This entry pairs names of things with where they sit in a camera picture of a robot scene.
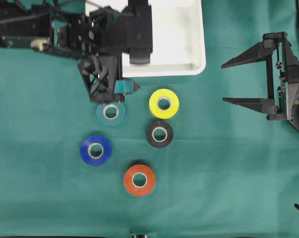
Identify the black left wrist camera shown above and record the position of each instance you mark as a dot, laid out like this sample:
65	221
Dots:
130	32

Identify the teal tape roll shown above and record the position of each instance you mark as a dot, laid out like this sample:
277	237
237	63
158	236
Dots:
111	114

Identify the black tape roll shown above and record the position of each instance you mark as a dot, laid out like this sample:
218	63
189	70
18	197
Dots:
159	134

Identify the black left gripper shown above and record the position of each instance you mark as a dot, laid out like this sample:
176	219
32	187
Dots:
101	70

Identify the white plastic case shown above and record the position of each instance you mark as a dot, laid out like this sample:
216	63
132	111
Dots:
178	41

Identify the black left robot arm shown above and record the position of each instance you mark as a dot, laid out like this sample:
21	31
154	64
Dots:
47	29

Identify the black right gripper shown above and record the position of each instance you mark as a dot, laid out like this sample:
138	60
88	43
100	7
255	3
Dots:
288	92

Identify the green table cloth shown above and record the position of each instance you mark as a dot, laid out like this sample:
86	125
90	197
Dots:
228	172

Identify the blue tape roll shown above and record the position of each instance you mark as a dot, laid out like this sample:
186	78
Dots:
95	150

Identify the red tape roll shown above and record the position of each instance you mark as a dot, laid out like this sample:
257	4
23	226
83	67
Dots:
139	180

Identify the metal object bottom edge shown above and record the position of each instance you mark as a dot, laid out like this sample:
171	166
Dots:
137	235

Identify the yellow tape roll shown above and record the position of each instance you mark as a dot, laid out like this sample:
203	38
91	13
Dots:
164	103

